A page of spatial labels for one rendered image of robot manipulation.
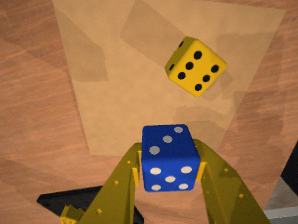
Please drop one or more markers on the yellow die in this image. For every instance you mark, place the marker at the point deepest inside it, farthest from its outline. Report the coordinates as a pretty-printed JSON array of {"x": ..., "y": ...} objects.
[{"x": 193, "y": 66}]

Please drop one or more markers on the blue die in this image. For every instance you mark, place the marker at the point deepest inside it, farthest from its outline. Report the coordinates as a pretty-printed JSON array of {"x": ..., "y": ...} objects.
[{"x": 169, "y": 158}]

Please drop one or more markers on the tan flat mat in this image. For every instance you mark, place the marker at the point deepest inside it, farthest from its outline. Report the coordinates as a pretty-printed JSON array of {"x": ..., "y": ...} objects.
[{"x": 117, "y": 50}]

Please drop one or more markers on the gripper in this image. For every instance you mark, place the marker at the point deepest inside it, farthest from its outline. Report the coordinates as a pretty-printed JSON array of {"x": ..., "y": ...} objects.
[{"x": 227, "y": 198}]

